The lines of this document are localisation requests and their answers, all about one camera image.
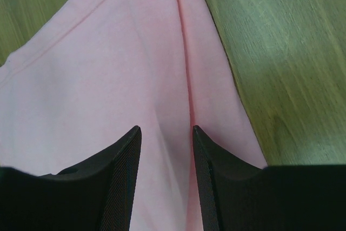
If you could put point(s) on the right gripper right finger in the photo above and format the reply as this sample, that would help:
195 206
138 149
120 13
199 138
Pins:
235 195

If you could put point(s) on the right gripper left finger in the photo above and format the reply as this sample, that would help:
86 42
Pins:
95 194

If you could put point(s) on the pink t shirt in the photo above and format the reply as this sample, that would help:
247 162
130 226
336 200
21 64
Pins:
100 67

